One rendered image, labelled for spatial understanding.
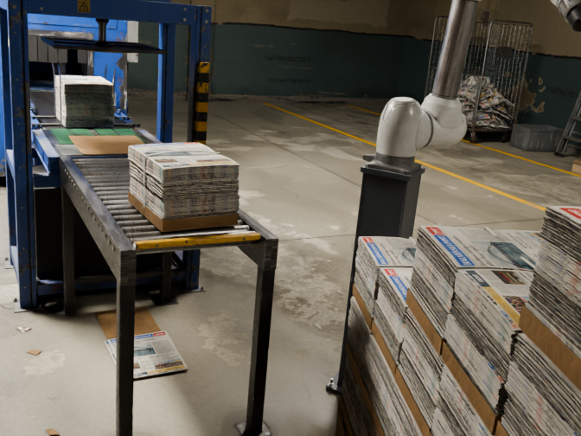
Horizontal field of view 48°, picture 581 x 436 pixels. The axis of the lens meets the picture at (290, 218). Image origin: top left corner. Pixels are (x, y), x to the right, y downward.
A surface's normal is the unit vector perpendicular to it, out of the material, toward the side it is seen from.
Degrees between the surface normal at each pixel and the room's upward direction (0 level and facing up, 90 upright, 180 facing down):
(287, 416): 0
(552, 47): 90
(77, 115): 90
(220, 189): 90
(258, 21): 90
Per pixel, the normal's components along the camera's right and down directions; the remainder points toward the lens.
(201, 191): 0.51, 0.29
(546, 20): -0.89, 0.06
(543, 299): -0.99, -0.05
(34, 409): 0.08, -0.95
